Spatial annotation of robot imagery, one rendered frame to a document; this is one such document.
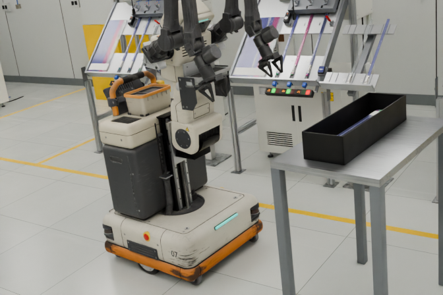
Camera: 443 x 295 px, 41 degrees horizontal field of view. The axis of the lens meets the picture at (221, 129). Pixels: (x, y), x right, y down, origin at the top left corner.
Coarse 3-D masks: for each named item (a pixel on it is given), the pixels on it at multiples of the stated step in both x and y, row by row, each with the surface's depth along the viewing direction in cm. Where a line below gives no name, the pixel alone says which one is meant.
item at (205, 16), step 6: (180, 0) 272; (198, 0) 279; (180, 6) 268; (198, 6) 275; (204, 6) 278; (180, 12) 266; (198, 12) 272; (204, 12) 275; (210, 12) 277; (162, 18) 273; (180, 18) 266; (198, 18) 270; (204, 18) 274; (210, 18) 278; (162, 24) 274; (180, 24) 268; (204, 24) 279; (204, 30) 284
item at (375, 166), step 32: (416, 128) 241; (288, 160) 224; (352, 160) 216; (384, 160) 213; (384, 192) 202; (288, 224) 234; (384, 224) 205; (288, 256) 236; (384, 256) 208; (288, 288) 240; (384, 288) 211
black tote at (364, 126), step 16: (368, 96) 260; (384, 96) 256; (400, 96) 251; (336, 112) 238; (352, 112) 249; (368, 112) 261; (384, 112) 235; (400, 112) 247; (320, 128) 230; (336, 128) 240; (368, 128) 225; (384, 128) 237; (304, 144) 221; (320, 144) 216; (336, 144) 212; (352, 144) 215; (368, 144) 226; (320, 160) 218; (336, 160) 214
